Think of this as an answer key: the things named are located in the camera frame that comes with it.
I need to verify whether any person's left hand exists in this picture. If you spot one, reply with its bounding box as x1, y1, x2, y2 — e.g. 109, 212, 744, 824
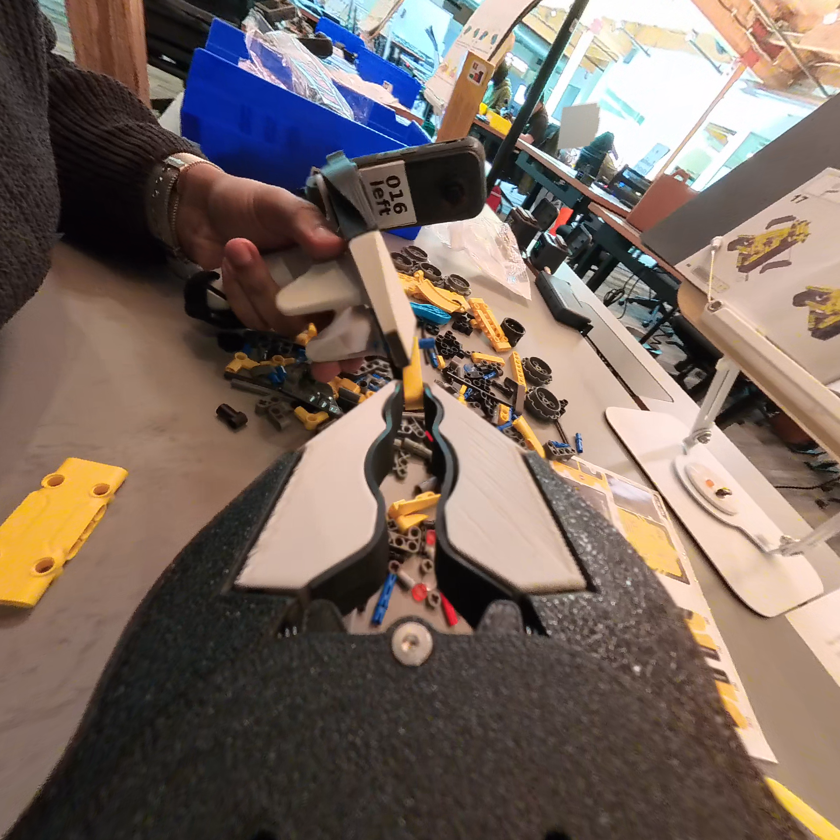
174, 167, 368, 383

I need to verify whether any black backing board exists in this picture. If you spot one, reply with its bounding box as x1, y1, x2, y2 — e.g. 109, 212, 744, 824
640, 95, 840, 265

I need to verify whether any metal wristwatch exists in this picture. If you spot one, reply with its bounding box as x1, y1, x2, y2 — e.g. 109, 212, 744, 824
146, 152, 224, 258

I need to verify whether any pile of toy building parts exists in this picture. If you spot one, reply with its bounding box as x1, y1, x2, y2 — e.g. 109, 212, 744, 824
217, 243, 585, 624

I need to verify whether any black pole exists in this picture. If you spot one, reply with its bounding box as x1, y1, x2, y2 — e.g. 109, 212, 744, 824
486, 0, 592, 193

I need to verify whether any brown bag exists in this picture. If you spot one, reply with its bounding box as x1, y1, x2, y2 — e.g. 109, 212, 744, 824
626, 169, 697, 235

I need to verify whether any white book stand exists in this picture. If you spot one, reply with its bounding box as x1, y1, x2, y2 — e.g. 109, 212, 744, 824
604, 239, 840, 618

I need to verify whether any yellow toy connector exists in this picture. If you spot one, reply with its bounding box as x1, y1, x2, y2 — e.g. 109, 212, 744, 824
401, 335, 427, 408

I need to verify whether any cardboard box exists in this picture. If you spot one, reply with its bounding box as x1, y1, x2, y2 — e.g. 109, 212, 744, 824
436, 52, 497, 143

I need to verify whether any long brown desk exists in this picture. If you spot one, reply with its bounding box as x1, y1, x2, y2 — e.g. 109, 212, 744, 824
472, 118, 683, 277

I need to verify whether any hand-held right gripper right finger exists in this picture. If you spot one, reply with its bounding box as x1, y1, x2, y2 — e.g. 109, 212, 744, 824
424, 386, 588, 602

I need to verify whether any black power adapter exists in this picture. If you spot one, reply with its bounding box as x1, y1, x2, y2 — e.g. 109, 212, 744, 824
535, 269, 592, 333

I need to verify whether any yellow printed sticker sheet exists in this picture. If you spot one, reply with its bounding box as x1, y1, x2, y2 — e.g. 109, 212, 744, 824
551, 456, 779, 766

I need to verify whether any clear plastic bag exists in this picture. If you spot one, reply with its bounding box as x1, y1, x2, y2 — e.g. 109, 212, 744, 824
239, 25, 359, 123
453, 220, 533, 300

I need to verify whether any blue plastic bin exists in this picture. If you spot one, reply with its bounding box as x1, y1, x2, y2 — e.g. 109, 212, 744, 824
180, 46, 431, 241
315, 16, 425, 110

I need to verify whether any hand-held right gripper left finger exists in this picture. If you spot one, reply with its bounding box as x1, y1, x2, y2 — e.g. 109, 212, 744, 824
234, 381, 403, 602

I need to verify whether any instruction booklet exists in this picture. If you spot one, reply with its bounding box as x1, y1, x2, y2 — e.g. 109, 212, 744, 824
676, 167, 840, 389

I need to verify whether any wooden post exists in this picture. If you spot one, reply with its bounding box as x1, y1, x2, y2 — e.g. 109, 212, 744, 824
64, 0, 153, 107

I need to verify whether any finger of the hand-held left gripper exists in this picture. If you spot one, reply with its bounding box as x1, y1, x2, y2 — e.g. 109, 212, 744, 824
348, 230, 417, 369

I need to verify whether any yellow toy panel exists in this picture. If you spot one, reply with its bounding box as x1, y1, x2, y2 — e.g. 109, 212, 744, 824
0, 457, 130, 609

